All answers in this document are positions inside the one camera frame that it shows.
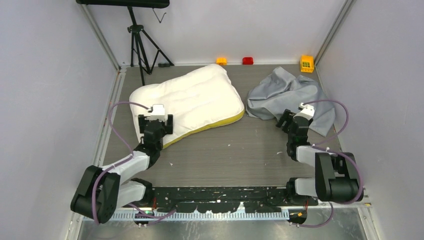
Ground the orange toy block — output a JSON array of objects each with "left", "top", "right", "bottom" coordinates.
[{"left": 215, "top": 57, "right": 228, "bottom": 66}]

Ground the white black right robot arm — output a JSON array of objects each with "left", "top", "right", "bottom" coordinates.
[{"left": 276, "top": 109, "right": 364, "bottom": 205}]

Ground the black camera tripod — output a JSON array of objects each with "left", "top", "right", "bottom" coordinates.
[{"left": 127, "top": 6, "right": 175, "bottom": 86}]

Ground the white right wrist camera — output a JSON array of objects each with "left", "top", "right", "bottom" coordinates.
[{"left": 295, "top": 102, "right": 315, "bottom": 120}]

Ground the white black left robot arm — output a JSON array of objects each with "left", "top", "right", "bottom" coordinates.
[{"left": 70, "top": 114, "right": 174, "bottom": 224}]

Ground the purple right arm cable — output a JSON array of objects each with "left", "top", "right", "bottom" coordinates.
[{"left": 306, "top": 99, "right": 365, "bottom": 205}]

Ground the red toy block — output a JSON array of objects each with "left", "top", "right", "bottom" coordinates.
[{"left": 242, "top": 56, "right": 254, "bottom": 65}]

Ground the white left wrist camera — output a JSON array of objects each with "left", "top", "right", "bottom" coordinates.
[{"left": 147, "top": 104, "right": 166, "bottom": 122}]

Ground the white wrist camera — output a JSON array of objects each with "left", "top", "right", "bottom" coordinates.
[
  {"left": 295, "top": 102, "right": 315, "bottom": 120},
  {"left": 147, "top": 104, "right": 166, "bottom": 122}
]

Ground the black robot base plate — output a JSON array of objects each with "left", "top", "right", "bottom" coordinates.
[{"left": 132, "top": 186, "right": 318, "bottom": 214}]

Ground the white yellow pillow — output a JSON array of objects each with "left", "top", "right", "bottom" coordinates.
[{"left": 129, "top": 64, "right": 245, "bottom": 148}]

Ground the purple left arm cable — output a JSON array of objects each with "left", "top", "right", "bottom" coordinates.
[{"left": 91, "top": 101, "right": 151, "bottom": 226}]

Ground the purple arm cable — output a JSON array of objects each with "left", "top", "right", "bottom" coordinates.
[
  {"left": 91, "top": 101, "right": 151, "bottom": 226},
  {"left": 306, "top": 99, "right": 365, "bottom": 205}
]

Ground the grey pillowcase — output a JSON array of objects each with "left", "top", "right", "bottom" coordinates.
[{"left": 246, "top": 67, "right": 336, "bottom": 137}]

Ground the black overhead panel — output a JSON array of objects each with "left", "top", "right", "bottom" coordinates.
[{"left": 76, "top": 0, "right": 170, "bottom": 9}]

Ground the yellow window toy block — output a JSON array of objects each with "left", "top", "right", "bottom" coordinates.
[{"left": 299, "top": 55, "right": 315, "bottom": 73}]

